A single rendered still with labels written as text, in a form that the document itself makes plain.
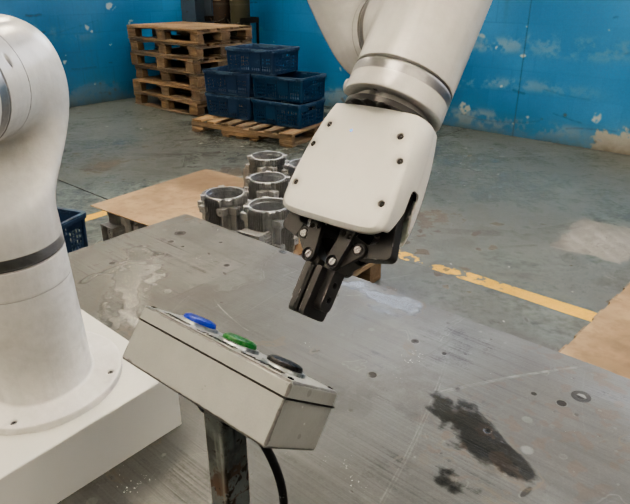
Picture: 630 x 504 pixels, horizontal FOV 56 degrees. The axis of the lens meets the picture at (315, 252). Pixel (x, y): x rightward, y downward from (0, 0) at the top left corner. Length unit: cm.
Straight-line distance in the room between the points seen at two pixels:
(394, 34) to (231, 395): 30
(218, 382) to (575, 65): 542
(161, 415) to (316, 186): 44
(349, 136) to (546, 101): 541
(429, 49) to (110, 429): 55
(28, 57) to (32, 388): 36
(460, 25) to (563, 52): 528
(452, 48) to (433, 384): 55
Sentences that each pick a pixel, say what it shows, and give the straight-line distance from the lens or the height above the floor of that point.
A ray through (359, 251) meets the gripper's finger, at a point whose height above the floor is 115.
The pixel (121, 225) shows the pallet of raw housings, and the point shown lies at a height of 27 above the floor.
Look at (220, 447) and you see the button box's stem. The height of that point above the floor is 98.
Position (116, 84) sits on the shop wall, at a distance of 792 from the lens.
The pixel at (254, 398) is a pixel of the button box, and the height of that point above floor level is 107.
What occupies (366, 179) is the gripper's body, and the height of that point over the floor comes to 120.
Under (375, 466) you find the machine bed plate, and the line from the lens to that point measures 77.
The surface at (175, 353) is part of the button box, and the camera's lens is 49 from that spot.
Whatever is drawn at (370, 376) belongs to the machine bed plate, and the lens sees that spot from 91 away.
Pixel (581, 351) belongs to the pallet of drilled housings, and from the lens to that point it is 232.
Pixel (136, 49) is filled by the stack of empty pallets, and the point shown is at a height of 63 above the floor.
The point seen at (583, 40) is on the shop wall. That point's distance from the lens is 572.
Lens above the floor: 134
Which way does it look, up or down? 25 degrees down
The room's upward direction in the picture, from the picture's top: straight up
